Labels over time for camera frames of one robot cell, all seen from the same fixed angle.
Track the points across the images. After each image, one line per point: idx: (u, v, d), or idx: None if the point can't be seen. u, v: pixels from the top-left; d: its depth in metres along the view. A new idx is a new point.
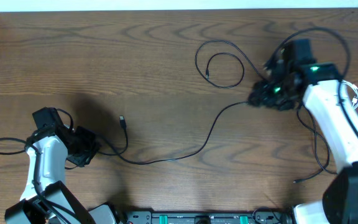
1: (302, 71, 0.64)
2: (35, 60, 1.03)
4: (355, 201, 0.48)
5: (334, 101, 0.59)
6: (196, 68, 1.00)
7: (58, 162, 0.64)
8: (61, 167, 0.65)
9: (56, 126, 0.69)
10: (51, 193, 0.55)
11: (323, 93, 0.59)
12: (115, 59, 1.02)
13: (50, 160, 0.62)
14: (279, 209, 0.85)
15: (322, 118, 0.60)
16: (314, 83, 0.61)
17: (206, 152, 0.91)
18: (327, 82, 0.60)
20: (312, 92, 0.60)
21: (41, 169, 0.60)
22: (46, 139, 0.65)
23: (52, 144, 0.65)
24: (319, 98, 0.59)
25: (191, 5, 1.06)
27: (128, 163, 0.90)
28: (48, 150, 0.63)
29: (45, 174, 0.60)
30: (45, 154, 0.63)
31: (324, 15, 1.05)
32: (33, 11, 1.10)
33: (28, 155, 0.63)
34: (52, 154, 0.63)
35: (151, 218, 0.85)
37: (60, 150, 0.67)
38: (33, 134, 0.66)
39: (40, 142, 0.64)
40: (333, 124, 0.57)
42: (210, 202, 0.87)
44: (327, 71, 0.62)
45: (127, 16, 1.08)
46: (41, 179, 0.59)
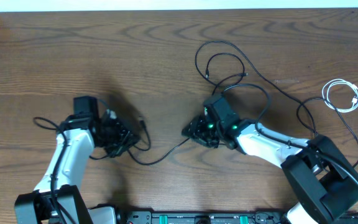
1: (230, 135, 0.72)
2: (35, 61, 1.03)
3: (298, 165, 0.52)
4: (311, 187, 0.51)
5: (255, 133, 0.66)
6: (196, 68, 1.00)
7: (80, 160, 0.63)
8: (81, 169, 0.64)
9: (90, 119, 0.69)
10: (63, 195, 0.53)
11: (247, 132, 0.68)
12: (115, 59, 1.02)
13: (73, 155, 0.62)
14: (279, 209, 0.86)
15: (261, 154, 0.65)
16: (238, 134, 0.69)
17: (206, 152, 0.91)
18: (247, 128, 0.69)
20: (240, 140, 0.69)
21: (62, 163, 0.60)
22: (78, 131, 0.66)
23: (81, 139, 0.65)
24: (242, 141, 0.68)
25: (191, 5, 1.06)
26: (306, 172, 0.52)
27: (128, 164, 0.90)
28: (74, 144, 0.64)
29: (64, 172, 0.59)
30: (71, 149, 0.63)
31: (324, 15, 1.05)
32: (33, 11, 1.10)
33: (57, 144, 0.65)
34: (76, 150, 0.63)
35: (151, 218, 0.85)
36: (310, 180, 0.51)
37: (86, 149, 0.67)
38: (68, 121, 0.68)
39: (71, 132, 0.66)
40: (259, 150, 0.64)
42: (211, 202, 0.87)
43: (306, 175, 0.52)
44: (243, 124, 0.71)
45: (127, 16, 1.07)
46: (58, 174, 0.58)
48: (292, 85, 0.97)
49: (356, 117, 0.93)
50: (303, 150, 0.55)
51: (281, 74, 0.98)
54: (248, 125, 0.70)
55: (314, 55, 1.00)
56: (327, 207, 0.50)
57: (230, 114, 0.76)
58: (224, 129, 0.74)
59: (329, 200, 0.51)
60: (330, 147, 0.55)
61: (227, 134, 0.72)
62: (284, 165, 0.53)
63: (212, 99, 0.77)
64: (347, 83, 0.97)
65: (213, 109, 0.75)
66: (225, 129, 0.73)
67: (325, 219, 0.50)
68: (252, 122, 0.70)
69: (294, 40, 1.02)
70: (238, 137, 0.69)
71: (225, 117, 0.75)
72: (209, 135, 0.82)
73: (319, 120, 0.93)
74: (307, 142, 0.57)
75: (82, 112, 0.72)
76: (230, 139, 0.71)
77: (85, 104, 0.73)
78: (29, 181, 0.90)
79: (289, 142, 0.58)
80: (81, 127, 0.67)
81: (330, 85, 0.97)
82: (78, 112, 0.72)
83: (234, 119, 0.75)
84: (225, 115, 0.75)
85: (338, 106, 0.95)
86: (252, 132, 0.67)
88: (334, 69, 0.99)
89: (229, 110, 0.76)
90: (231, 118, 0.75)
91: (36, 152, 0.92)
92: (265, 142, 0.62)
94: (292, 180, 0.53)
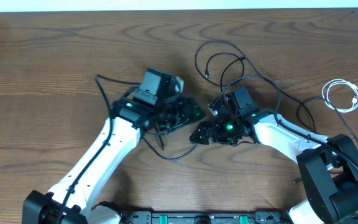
1: (247, 122, 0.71)
2: (35, 61, 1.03)
3: (313, 159, 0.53)
4: (323, 183, 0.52)
5: (274, 123, 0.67)
6: (197, 68, 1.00)
7: (109, 168, 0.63)
8: (106, 177, 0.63)
9: (149, 111, 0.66)
10: (72, 222, 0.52)
11: (266, 122, 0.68)
12: (115, 59, 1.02)
13: (106, 162, 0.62)
14: (279, 209, 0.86)
15: (276, 144, 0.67)
16: (257, 121, 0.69)
17: (206, 152, 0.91)
18: (266, 117, 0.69)
20: (258, 129, 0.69)
21: (92, 167, 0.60)
22: (127, 127, 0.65)
23: (124, 142, 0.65)
24: (258, 129, 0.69)
25: (191, 5, 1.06)
26: (319, 167, 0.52)
27: (128, 164, 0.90)
28: (115, 148, 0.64)
29: (86, 184, 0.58)
30: (109, 152, 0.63)
31: (323, 15, 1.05)
32: (32, 11, 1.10)
33: (102, 132, 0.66)
34: (113, 156, 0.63)
35: (151, 218, 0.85)
36: (324, 177, 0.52)
37: (122, 152, 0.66)
38: (127, 104, 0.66)
39: (120, 127, 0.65)
40: (276, 139, 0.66)
42: (211, 202, 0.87)
43: (319, 172, 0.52)
44: (261, 112, 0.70)
45: (127, 16, 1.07)
46: (80, 183, 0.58)
48: (292, 86, 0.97)
49: (356, 117, 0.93)
50: (321, 145, 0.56)
51: (281, 74, 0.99)
54: (268, 114, 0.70)
55: (313, 55, 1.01)
56: (335, 205, 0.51)
57: (250, 104, 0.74)
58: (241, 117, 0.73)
59: (338, 198, 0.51)
60: (350, 148, 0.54)
61: (245, 121, 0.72)
62: (299, 157, 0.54)
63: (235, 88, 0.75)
64: (347, 83, 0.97)
65: (234, 97, 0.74)
66: (243, 117, 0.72)
67: (330, 216, 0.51)
68: (272, 112, 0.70)
69: (294, 40, 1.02)
70: (255, 125, 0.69)
71: (244, 106, 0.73)
72: (229, 134, 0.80)
73: (319, 120, 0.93)
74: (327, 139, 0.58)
75: (148, 91, 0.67)
76: (247, 125, 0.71)
77: (154, 84, 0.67)
78: (29, 181, 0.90)
79: (308, 136, 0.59)
80: (133, 119, 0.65)
81: (330, 85, 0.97)
82: (143, 90, 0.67)
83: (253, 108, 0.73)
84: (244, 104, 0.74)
85: (338, 106, 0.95)
86: (271, 122, 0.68)
88: (334, 69, 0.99)
89: (250, 98, 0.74)
90: (250, 107, 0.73)
91: (36, 152, 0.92)
92: (282, 132, 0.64)
94: (306, 175, 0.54)
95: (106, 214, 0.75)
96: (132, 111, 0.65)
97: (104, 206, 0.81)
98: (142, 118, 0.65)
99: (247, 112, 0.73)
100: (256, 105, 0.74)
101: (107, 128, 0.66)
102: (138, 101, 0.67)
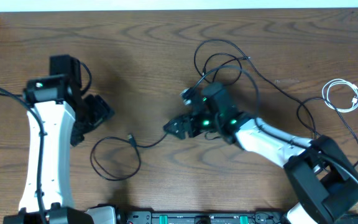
1: (229, 132, 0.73)
2: (35, 60, 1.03)
3: (299, 167, 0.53)
4: (313, 188, 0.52)
5: (254, 129, 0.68)
6: (196, 68, 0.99)
7: (63, 152, 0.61)
8: (68, 159, 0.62)
9: (66, 79, 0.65)
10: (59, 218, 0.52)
11: (247, 128, 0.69)
12: (115, 59, 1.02)
13: (56, 149, 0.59)
14: (279, 209, 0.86)
15: (259, 150, 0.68)
16: (237, 129, 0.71)
17: (206, 152, 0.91)
18: (247, 124, 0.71)
20: (240, 135, 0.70)
21: (45, 164, 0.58)
22: (53, 108, 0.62)
23: (59, 123, 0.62)
24: (241, 137, 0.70)
25: (191, 5, 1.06)
26: (306, 173, 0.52)
27: (129, 164, 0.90)
28: (53, 133, 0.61)
29: (51, 180, 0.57)
30: (49, 139, 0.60)
31: (324, 15, 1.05)
32: (32, 11, 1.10)
33: (33, 129, 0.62)
34: (56, 142, 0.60)
35: (151, 218, 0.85)
36: (312, 182, 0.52)
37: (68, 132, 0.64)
38: (37, 84, 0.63)
39: (46, 112, 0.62)
40: (258, 145, 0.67)
42: (211, 202, 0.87)
43: (307, 178, 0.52)
44: (242, 119, 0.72)
45: (127, 16, 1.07)
46: (44, 183, 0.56)
48: (292, 85, 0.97)
49: (356, 117, 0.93)
50: (305, 150, 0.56)
51: (281, 74, 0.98)
54: (248, 120, 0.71)
55: (314, 55, 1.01)
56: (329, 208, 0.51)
57: (230, 108, 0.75)
58: (220, 124, 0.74)
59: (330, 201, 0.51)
60: (332, 148, 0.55)
61: (227, 130, 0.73)
62: (286, 167, 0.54)
63: (213, 89, 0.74)
64: (347, 83, 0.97)
65: (214, 101, 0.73)
66: (224, 124, 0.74)
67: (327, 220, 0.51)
68: (252, 117, 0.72)
69: (294, 40, 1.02)
70: (237, 132, 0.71)
71: (225, 111, 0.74)
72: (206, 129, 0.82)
73: (319, 120, 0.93)
74: (310, 142, 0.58)
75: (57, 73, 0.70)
76: (229, 134, 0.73)
77: (61, 66, 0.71)
78: None
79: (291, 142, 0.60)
80: (52, 93, 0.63)
81: (331, 85, 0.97)
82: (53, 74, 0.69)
83: (234, 114, 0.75)
84: (224, 108, 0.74)
85: (338, 106, 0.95)
86: (252, 129, 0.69)
88: (334, 69, 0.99)
89: (230, 99, 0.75)
90: (230, 111, 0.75)
91: None
92: (265, 140, 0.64)
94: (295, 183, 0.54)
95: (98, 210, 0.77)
96: (45, 88, 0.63)
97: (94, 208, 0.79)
98: (60, 86, 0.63)
99: (227, 119, 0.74)
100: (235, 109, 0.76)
101: (34, 123, 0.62)
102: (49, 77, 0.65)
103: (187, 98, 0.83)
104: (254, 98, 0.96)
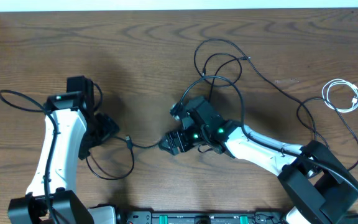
1: (219, 142, 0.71)
2: (35, 60, 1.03)
3: (293, 177, 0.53)
4: (309, 195, 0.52)
5: (242, 138, 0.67)
6: (196, 68, 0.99)
7: (73, 152, 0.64)
8: (75, 159, 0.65)
9: (82, 94, 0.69)
10: (61, 202, 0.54)
11: (235, 137, 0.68)
12: (115, 59, 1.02)
13: (66, 146, 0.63)
14: (279, 209, 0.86)
15: (252, 159, 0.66)
16: (226, 139, 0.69)
17: (206, 152, 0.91)
18: (234, 132, 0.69)
20: (229, 146, 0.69)
21: (55, 157, 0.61)
22: (68, 114, 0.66)
23: (72, 125, 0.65)
24: (230, 146, 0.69)
25: (191, 5, 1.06)
26: (301, 182, 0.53)
27: (129, 164, 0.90)
28: (66, 132, 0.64)
29: (58, 171, 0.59)
30: (61, 138, 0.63)
31: (323, 15, 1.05)
32: (32, 11, 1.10)
33: (46, 129, 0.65)
34: (67, 140, 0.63)
35: (151, 218, 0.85)
36: (308, 189, 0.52)
37: (78, 135, 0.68)
38: (56, 96, 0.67)
39: (61, 114, 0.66)
40: (250, 154, 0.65)
42: (211, 202, 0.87)
43: (302, 185, 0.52)
44: (229, 127, 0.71)
45: (127, 16, 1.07)
46: (52, 172, 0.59)
48: (292, 86, 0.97)
49: (356, 117, 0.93)
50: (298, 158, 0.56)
51: (281, 74, 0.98)
54: (235, 128, 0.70)
55: (314, 55, 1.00)
56: (325, 213, 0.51)
57: (215, 117, 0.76)
58: (208, 134, 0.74)
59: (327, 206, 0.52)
60: (322, 153, 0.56)
61: (215, 140, 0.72)
62: (280, 178, 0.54)
63: (194, 103, 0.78)
64: (347, 83, 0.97)
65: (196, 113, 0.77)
66: (212, 134, 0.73)
67: None
68: (238, 124, 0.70)
69: (294, 40, 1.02)
70: (225, 142, 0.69)
71: (209, 121, 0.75)
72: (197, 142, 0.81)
73: (319, 120, 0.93)
74: (301, 149, 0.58)
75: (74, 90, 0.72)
76: (217, 143, 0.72)
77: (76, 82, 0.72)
78: (29, 181, 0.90)
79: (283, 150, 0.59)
80: (69, 105, 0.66)
81: (331, 85, 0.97)
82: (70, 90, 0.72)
83: (219, 122, 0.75)
84: (209, 118, 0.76)
85: (338, 106, 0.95)
86: (240, 137, 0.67)
88: (334, 69, 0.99)
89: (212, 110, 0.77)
90: (215, 121, 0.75)
91: (36, 152, 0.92)
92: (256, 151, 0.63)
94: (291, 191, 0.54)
95: (99, 210, 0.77)
96: (64, 101, 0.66)
97: (95, 208, 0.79)
98: (78, 99, 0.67)
99: (213, 128, 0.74)
100: (220, 118, 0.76)
101: (48, 124, 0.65)
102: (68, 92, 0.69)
103: (174, 113, 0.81)
104: (254, 98, 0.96)
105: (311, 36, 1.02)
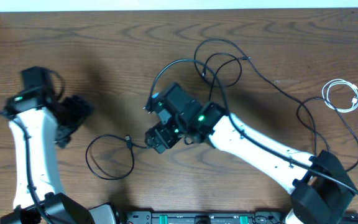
1: (196, 130, 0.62)
2: (35, 61, 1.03)
3: (306, 195, 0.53)
4: (321, 213, 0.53)
5: (236, 136, 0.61)
6: (196, 68, 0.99)
7: (49, 152, 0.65)
8: (54, 158, 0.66)
9: (43, 89, 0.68)
10: (52, 205, 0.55)
11: (225, 135, 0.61)
12: (115, 59, 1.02)
13: (41, 149, 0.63)
14: (279, 209, 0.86)
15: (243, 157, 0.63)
16: (209, 130, 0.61)
17: (206, 152, 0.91)
18: (221, 123, 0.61)
20: (219, 145, 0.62)
21: (34, 163, 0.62)
22: (33, 114, 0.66)
23: (40, 126, 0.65)
24: (219, 144, 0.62)
25: (191, 5, 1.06)
26: (314, 200, 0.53)
27: (129, 164, 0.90)
28: (36, 135, 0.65)
29: (41, 177, 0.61)
30: (35, 142, 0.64)
31: (323, 15, 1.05)
32: (32, 11, 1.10)
33: (16, 136, 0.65)
34: (41, 143, 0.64)
35: (151, 218, 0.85)
36: (321, 206, 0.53)
37: (50, 133, 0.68)
38: (16, 98, 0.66)
39: (27, 118, 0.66)
40: (253, 153, 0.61)
42: (211, 202, 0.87)
43: (316, 205, 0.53)
44: (209, 112, 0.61)
45: (127, 15, 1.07)
46: (35, 178, 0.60)
48: (292, 86, 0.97)
49: (356, 117, 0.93)
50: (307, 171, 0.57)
51: (281, 74, 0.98)
54: (217, 114, 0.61)
55: (314, 55, 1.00)
56: None
57: (191, 103, 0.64)
58: (185, 122, 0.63)
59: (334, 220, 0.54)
60: (332, 165, 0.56)
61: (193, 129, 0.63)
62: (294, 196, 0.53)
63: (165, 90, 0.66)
64: (347, 83, 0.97)
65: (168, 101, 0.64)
66: (189, 122, 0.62)
67: None
68: (220, 109, 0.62)
69: (294, 40, 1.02)
70: (210, 135, 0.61)
71: (184, 107, 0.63)
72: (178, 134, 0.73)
73: (319, 120, 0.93)
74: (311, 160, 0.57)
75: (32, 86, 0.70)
76: (195, 132, 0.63)
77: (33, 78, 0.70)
78: None
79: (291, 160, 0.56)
80: (32, 105, 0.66)
81: (330, 85, 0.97)
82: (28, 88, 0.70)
83: (197, 109, 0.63)
84: (185, 106, 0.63)
85: (338, 106, 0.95)
86: (234, 134, 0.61)
88: (334, 69, 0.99)
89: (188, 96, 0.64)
90: (192, 107, 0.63)
91: None
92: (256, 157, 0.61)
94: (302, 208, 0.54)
95: (96, 211, 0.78)
96: (25, 102, 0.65)
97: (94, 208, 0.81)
98: (40, 98, 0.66)
99: (191, 116, 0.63)
100: (196, 101, 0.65)
101: (15, 130, 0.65)
102: (25, 91, 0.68)
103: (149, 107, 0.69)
104: (254, 98, 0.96)
105: (311, 36, 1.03)
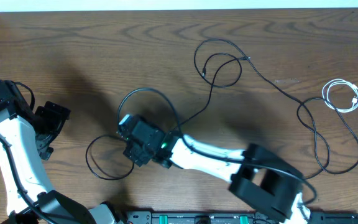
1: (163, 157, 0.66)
2: (34, 61, 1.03)
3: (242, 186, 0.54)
4: (261, 198, 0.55)
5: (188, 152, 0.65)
6: (196, 68, 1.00)
7: (33, 157, 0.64)
8: (40, 162, 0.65)
9: (13, 99, 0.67)
10: (46, 202, 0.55)
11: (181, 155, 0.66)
12: (115, 59, 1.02)
13: (25, 155, 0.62)
14: None
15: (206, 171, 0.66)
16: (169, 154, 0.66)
17: None
18: (176, 145, 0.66)
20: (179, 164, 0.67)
21: (19, 170, 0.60)
22: (9, 124, 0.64)
23: (19, 133, 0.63)
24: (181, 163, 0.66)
25: (191, 5, 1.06)
26: (250, 188, 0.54)
27: (129, 164, 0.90)
28: (17, 143, 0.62)
29: (30, 180, 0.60)
30: (15, 149, 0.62)
31: (323, 15, 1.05)
32: (32, 11, 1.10)
33: None
34: (23, 149, 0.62)
35: (151, 218, 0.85)
36: (259, 192, 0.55)
37: (30, 137, 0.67)
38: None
39: (2, 128, 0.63)
40: (204, 163, 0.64)
42: (211, 202, 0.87)
43: (253, 191, 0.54)
44: (170, 139, 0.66)
45: (127, 15, 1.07)
46: (23, 183, 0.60)
48: (293, 86, 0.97)
49: (356, 117, 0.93)
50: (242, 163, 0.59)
51: (281, 74, 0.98)
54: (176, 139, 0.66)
55: (314, 55, 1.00)
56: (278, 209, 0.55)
57: (154, 133, 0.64)
58: (153, 151, 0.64)
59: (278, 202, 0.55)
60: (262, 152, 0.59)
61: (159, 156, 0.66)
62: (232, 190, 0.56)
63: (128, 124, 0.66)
64: (347, 83, 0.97)
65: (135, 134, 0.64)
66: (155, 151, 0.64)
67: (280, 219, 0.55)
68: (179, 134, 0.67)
69: (294, 40, 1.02)
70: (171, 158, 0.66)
71: (149, 138, 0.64)
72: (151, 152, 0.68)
73: (319, 120, 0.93)
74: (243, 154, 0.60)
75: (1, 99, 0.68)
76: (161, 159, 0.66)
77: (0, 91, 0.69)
78: None
79: (226, 159, 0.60)
80: (5, 115, 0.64)
81: (330, 85, 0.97)
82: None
83: (161, 137, 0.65)
84: (150, 136, 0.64)
85: (338, 106, 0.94)
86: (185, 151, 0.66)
88: (334, 69, 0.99)
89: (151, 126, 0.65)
90: (156, 137, 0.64)
91: None
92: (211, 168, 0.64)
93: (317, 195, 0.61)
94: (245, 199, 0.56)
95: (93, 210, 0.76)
96: None
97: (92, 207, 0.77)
98: (12, 107, 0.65)
99: (156, 145, 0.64)
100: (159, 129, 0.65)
101: None
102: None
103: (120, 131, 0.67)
104: (253, 98, 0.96)
105: (311, 36, 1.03)
